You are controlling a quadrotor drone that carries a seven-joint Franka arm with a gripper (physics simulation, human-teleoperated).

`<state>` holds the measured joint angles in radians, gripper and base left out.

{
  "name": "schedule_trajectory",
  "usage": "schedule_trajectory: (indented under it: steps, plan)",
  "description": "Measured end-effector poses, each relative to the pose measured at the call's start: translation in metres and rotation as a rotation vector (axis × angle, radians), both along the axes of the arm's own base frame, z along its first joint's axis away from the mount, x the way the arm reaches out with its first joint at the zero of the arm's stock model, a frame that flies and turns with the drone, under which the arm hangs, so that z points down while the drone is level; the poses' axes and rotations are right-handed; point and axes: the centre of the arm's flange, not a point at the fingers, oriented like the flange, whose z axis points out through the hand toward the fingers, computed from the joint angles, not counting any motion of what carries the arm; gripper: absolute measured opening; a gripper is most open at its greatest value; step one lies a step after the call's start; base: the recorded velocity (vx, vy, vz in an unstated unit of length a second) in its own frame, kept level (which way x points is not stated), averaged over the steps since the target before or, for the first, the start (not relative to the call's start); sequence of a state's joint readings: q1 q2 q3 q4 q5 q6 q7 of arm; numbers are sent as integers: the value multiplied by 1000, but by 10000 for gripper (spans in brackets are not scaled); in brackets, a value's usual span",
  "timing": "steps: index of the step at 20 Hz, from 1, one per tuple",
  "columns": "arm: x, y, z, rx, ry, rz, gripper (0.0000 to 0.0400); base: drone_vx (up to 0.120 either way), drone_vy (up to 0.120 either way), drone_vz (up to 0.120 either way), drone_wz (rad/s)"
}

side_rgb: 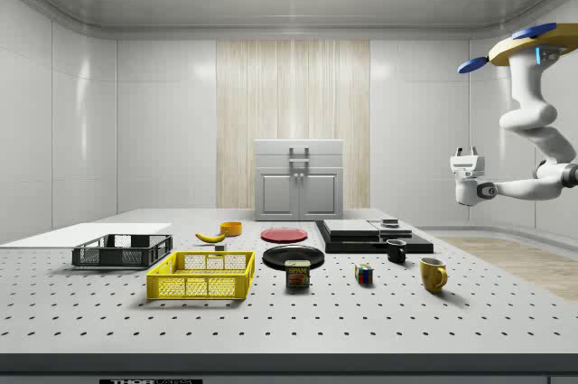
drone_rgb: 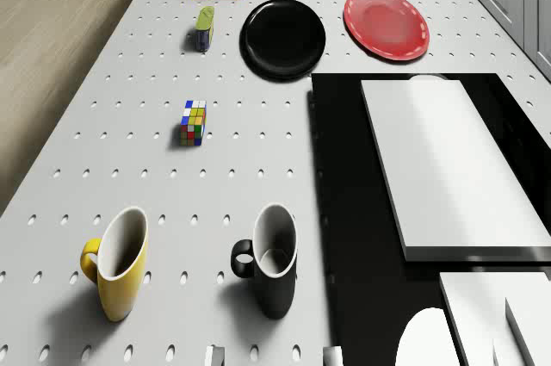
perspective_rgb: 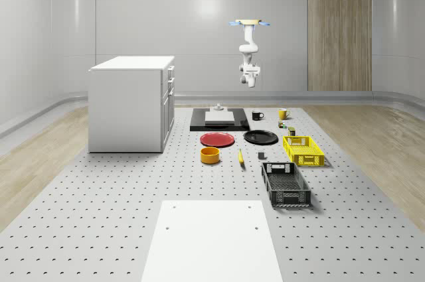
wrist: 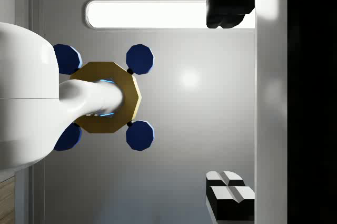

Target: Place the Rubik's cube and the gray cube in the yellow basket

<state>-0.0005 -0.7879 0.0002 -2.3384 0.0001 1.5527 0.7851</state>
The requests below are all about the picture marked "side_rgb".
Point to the puzzle cube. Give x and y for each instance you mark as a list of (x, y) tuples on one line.
[(364, 274)]

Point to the dark grey basket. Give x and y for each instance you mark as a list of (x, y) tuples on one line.
[(90, 257)]

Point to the white cabinet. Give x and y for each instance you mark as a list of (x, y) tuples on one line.
[(298, 190)]

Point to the drone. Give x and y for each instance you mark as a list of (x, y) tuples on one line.
[(519, 46)]

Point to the black stove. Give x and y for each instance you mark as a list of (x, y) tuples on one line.
[(352, 232)]

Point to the black plate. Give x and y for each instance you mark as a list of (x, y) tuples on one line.
[(280, 255)]

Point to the yellow mug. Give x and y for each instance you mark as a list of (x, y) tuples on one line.
[(431, 275)]

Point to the flat-sided can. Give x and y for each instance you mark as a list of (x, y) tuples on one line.
[(297, 275)]

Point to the black mug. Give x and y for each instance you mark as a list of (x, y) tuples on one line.
[(396, 252)]

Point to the white board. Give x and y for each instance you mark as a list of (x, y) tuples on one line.
[(86, 232)]

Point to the yellow bowl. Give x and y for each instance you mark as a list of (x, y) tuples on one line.
[(231, 229)]

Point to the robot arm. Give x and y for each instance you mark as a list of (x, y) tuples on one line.
[(526, 86)]

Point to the banana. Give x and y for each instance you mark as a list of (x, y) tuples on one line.
[(211, 238)]

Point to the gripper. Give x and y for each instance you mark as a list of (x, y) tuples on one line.
[(468, 163)]

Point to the red plate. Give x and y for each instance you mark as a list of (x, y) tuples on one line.
[(284, 235)]

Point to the yellow basket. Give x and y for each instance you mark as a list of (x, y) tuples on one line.
[(198, 287)]

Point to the grey cube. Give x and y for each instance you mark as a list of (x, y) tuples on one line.
[(220, 248)]

